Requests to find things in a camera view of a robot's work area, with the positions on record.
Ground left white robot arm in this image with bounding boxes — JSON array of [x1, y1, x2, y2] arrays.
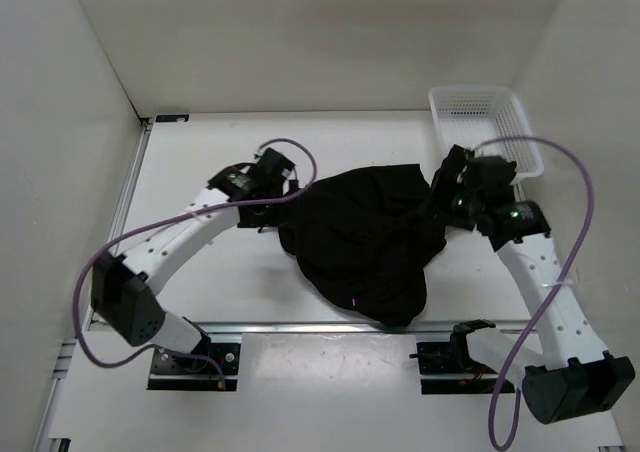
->
[[91, 147, 299, 372]]

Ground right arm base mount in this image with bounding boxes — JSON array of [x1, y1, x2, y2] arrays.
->
[[409, 320, 497, 396]]

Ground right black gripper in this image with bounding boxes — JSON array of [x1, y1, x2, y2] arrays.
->
[[415, 170, 482, 234]]

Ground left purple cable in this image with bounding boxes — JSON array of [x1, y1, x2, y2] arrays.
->
[[72, 138, 318, 369]]

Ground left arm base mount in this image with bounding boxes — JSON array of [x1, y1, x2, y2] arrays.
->
[[147, 338, 241, 392]]

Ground aluminium front rail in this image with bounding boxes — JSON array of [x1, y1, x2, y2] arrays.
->
[[84, 320, 541, 336]]

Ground dark label sticker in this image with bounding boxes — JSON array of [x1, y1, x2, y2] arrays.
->
[[155, 114, 190, 123]]

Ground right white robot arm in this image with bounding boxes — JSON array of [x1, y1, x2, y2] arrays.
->
[[426, 145, 635, 424]]

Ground black trousers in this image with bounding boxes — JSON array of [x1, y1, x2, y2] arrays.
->
[[278, 164, 446, 327]]

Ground white plastic basket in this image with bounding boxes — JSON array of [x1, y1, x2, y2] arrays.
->
[[429, 85, 544, 183]]

